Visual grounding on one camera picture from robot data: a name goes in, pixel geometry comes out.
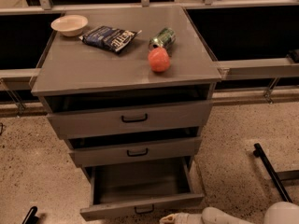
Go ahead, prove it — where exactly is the green soda can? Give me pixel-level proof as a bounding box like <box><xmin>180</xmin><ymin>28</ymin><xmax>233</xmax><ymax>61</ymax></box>
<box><xmin>149</xmin><ymin>27</ymin><xmax>176</xmax><ymax>50</ymax></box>

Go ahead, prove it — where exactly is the black metal base leg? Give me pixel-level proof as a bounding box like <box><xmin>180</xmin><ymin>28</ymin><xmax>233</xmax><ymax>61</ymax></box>
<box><xmin>253</xmin><ymin>143</ymin><xmax>299</xmax><ymax>203</ymax></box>

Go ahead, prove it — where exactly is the blue chip bag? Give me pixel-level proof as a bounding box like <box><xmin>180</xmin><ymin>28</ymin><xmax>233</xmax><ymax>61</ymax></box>
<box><xmin>79</xmin><ymin>26</ymin><xmax>140</xmax><ymax>53</ymax></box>

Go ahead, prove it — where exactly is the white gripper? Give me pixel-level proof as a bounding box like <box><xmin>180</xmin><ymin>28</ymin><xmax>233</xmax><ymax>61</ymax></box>
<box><xmin>159</xmin><ymin>213</ymin><xmax>202</xmax><ymax>224</ymax></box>

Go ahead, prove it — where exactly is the black object bottom left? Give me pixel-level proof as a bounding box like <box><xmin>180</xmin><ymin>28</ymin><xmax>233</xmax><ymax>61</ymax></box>
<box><xmin>22</xmin><ymin>206</ymin><xmax>38</xmax><ymax>224</ymax></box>

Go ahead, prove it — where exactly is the grey bottom drawer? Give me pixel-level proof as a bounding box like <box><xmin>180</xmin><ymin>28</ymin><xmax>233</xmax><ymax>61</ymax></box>
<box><xmin>80</xmin><ymin>157</ymin><xmax>204</xmax><ymax>221</ymax></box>

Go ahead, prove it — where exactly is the grey middle drawer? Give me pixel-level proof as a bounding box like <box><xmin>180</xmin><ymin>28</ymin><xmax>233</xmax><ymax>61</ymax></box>
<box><xmin>69</xmin><ymin>129</ymin><xmax>201</xmax><ymax>167</ymax></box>

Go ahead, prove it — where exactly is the grey drawer cabinet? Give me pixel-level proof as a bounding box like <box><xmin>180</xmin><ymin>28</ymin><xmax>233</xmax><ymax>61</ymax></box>
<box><xmin>30</xmin><ymin>5</ymin><xmax>222</xmax><ymax>170</ymax></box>

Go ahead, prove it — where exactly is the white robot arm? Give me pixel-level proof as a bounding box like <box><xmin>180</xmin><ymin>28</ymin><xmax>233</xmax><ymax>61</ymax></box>
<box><xmin>159</xmin><ymin>202</ymin><xmax>299</xmax><ymax>224</ymax></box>

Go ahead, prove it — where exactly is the grey drawer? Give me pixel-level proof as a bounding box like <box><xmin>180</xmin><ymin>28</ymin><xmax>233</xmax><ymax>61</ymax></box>
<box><xmin>69</xmin><ymin>129</ymin><xmax>201</xmax><ymax>167</ymax></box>
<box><xmin>48</xmin><ymin>93</ymin><xmax>212</xmax><ymax>139</ymax></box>
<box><xmin>80</xmin><ymin>157</ymin><xmax>204</xmax><ymax>221</ymax></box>

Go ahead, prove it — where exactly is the white bowl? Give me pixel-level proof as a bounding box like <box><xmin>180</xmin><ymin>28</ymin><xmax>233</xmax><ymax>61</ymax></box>
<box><xmin>50</xmin><ymin>15</ymin><xmax>88</xmax><ymax>37</ymax></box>

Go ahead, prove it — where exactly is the red apple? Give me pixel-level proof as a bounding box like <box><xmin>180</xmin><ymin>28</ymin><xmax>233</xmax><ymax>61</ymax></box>
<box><xmin>148</xmin><ymin>48</ymin><xmax>170</xmax><ymax>72</ymax></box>

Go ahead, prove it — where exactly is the grey top drawer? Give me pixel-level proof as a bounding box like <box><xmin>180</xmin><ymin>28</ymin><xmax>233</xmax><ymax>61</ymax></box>
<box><xmin>48</xmin><ymin>93</ymin><xmax>212</xmax><ymax>139</ymax></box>

